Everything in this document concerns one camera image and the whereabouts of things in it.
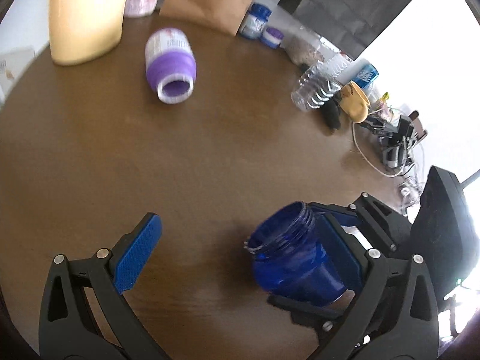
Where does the yellow banana-shaped object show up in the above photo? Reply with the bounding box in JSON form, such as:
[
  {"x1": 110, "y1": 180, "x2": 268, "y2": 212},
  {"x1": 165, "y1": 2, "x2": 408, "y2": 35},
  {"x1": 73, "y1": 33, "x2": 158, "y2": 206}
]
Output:
[{"x1": 339, "y1": 80, "x2": 370, "y2": 124}]

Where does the blue transparent jar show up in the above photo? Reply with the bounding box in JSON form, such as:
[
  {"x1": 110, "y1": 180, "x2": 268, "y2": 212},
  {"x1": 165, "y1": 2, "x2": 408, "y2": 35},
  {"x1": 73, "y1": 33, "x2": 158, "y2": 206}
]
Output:
[{"x1": 244, "y1": 202, "x2": 347, "y2": 306}]

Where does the black clips pile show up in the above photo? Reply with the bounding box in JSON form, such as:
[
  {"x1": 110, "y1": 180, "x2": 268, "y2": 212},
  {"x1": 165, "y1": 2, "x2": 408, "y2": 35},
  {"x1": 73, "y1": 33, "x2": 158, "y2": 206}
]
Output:
[{"x1": 360, "y1": 111, "x2": 428, "y2": 171}]

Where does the blue lidded pill bottle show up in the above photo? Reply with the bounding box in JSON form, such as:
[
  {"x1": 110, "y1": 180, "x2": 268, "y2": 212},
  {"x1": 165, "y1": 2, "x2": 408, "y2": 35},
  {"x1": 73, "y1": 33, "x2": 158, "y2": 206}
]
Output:
[{"x1": 238, "y1": 2, "x2": 272, "y2": 39}]

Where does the black monitor screen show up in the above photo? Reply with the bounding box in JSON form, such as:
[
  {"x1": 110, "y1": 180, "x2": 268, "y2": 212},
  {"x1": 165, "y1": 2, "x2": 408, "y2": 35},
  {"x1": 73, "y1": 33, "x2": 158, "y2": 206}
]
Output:
[{"x1": 279, "y1": 0, "x2": 411, "y2": 59}]

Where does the blue labelled water bottle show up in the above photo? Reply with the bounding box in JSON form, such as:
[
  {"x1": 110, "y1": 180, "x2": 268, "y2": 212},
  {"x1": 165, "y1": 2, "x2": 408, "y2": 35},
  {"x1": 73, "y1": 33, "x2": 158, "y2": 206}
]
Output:
[{"x1": 352, "y1": 62, "x2": 379, "y2": 97}]

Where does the yellow thermos jug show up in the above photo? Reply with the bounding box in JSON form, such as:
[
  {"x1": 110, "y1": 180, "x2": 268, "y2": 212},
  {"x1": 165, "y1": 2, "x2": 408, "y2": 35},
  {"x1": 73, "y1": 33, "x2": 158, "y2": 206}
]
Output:
[{"x1": 49, "y1": 0, "x2": 126, "y2": 66}]

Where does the purple white cup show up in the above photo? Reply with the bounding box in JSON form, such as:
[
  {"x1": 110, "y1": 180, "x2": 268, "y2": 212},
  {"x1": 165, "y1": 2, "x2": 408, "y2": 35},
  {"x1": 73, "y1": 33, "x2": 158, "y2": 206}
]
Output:
[{"x1": 145, "y1": 28, "x2": 197, "y2": 104}]

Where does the white cable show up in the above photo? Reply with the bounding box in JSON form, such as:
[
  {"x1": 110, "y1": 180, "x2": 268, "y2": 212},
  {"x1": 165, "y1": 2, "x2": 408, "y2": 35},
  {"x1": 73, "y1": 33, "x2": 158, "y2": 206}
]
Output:
[{"x1": 350, "y1": 106, "x2": 418, "y2": 179}]

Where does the black object beside bottle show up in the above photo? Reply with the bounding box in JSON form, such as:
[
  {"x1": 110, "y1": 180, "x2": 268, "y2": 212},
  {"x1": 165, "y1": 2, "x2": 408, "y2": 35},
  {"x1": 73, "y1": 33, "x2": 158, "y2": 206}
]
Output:
[{"x1": 320, "y1": 96, "x2": 341, "y2": 132}]

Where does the small purple lidded jar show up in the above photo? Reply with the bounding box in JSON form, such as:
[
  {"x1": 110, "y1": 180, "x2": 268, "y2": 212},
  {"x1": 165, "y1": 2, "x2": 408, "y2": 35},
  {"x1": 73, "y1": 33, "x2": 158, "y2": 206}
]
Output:
[{"x1": 259, "y1": 26, "x2": 284, "y2": 49}]

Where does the clear plastic water bottle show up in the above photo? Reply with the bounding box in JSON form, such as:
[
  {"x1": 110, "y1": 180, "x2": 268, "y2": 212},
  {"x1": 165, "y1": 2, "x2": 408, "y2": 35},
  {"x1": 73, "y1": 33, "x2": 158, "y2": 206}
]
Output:
[{"x1": 290, "y1": 52, "x2": 353, "y2": 112}]

